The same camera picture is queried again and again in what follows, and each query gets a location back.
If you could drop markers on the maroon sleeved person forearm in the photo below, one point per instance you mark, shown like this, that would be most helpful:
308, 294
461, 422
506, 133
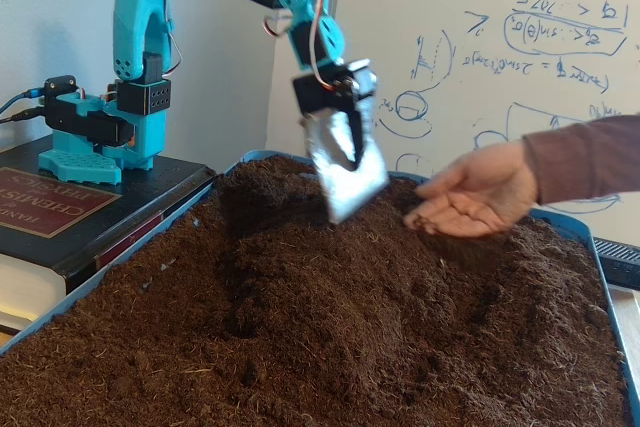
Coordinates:
585, 157

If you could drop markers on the brown soil heap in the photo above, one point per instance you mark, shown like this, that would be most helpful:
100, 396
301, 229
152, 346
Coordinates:
300, 337

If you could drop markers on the perforated black electronics box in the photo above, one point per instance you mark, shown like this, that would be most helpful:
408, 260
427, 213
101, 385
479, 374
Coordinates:
620, 262

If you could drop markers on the teal robot arm with base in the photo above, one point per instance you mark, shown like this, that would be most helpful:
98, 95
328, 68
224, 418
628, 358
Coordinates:
137, 7

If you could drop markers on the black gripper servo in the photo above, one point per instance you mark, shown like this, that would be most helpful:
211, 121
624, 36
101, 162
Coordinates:
316, 95

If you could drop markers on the black chemistry physics handbook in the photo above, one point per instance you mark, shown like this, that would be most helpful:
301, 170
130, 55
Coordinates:
165, 187

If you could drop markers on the blue plastic tray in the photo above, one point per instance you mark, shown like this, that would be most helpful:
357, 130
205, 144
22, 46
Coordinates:
570, 222

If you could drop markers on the whiteboard with blue sketches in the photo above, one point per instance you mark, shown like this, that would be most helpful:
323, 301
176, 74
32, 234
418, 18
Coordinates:
500, 22

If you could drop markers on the person right hand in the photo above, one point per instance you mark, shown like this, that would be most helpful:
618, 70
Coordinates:
485, 192

